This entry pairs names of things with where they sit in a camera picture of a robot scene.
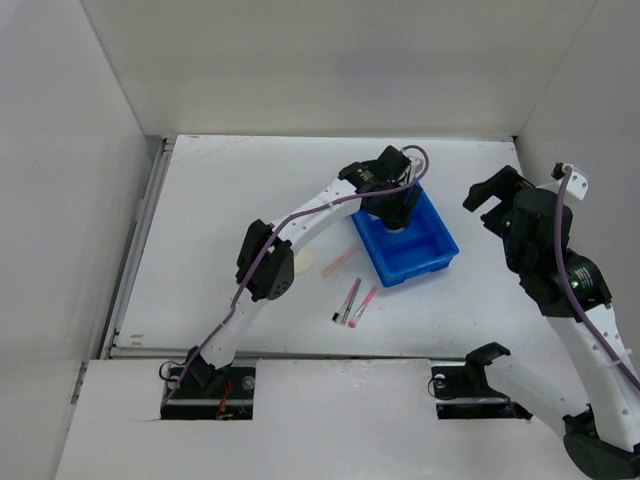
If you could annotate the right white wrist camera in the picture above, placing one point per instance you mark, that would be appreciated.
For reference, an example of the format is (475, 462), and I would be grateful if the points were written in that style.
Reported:
(570, 182)

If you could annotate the black round compact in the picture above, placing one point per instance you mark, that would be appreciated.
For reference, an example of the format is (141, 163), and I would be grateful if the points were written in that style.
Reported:
(395, 230)

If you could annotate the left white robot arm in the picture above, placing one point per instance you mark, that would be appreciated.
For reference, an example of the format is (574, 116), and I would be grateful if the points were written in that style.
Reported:
(265, 265)

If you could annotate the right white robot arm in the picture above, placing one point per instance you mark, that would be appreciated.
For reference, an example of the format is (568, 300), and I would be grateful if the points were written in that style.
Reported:
(600, 431)

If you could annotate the left metal rail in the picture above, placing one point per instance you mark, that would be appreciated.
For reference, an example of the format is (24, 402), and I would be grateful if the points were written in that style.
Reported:
(160, 151)

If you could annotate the cream round powder puff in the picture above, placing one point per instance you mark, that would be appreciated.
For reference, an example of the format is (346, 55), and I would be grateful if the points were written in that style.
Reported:
(304, 260)

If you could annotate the pink lip pencil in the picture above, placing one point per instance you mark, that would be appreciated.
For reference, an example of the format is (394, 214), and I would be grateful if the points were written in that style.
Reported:
(329, 270)

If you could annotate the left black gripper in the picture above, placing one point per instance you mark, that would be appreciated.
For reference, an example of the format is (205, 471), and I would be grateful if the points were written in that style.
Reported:
(399, 213)

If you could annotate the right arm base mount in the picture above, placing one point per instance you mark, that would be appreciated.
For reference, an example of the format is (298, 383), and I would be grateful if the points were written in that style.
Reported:
(458, 397)

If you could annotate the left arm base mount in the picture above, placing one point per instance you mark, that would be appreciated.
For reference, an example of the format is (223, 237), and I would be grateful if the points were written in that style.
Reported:
(228, 394)

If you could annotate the grey handle makeup brush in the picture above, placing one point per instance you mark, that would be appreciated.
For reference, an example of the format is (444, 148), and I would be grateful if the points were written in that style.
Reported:
(340, 315)

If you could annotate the blue compartment tray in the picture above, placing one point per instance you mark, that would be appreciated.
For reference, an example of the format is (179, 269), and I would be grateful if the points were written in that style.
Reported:
(424, 246)

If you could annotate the pink handle makeup brush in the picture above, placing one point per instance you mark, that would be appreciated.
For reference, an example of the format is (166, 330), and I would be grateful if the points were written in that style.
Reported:
(353, 322)

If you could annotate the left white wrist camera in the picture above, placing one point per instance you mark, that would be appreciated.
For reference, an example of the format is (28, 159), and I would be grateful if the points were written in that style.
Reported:
(416, 168)

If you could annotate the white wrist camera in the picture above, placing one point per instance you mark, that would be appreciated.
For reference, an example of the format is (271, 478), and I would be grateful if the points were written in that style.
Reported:
(416, 168)
(570, 182)

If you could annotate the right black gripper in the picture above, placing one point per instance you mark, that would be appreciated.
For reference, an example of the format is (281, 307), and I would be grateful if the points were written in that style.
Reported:
(505, 185)

